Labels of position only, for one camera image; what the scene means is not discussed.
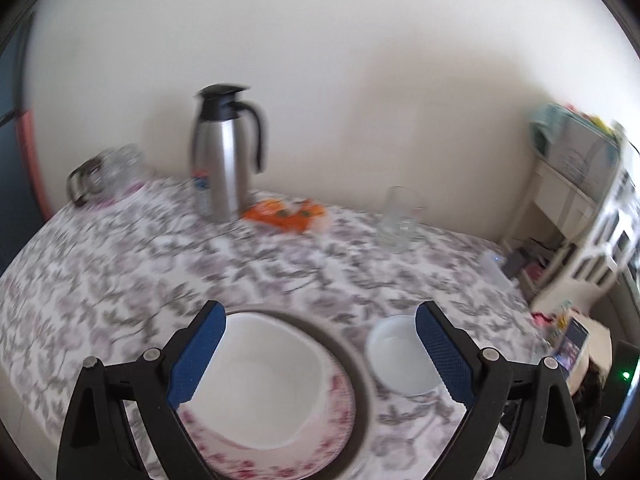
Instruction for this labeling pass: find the small white bowl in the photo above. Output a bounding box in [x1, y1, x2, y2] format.
[364, 315, 442, 396]

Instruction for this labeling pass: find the white square bowl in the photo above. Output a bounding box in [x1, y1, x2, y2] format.
[182, 312, 332, 451]

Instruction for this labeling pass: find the smartphone on stand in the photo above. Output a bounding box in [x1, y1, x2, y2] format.
[552, 318, 589, 379]

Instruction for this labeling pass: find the floral pink rimmed plate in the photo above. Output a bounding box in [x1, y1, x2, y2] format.
[178, 358, 356, 479]

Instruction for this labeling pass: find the floral grey tablecloth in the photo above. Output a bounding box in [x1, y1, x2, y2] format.
[1, 179, 546, 479]

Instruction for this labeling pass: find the black power adapter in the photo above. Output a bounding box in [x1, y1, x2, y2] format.
[501, 247, 530, 280]

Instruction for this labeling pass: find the round metal tray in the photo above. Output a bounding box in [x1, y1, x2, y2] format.
[226, 304, 378, 479]

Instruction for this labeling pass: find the white power strip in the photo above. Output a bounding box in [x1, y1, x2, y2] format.
[478, 250, 518, 292]

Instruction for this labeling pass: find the white shelf unit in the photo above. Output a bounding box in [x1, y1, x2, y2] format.
[501, 103, 639, 316]

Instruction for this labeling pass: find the clear glass mug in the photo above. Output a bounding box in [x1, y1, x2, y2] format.
[376, 186, 424, 252]

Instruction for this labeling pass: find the upturned glass cup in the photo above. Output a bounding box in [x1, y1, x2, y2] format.
[101, 144, 145, 200]

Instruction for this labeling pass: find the orange snack packet left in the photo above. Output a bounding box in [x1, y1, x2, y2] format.
[242, 198, 292, 230]

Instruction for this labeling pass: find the orange snack packet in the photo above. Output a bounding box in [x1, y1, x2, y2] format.
[242, 198, 292, 230]
[286, 200, 331, 233]

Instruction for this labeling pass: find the orange snack packet right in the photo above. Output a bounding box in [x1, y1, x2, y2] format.
[286, 200, 331, 233]

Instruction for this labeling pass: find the stainless steel thermos jug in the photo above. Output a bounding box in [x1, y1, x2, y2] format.
[190, 84, 267, 223]

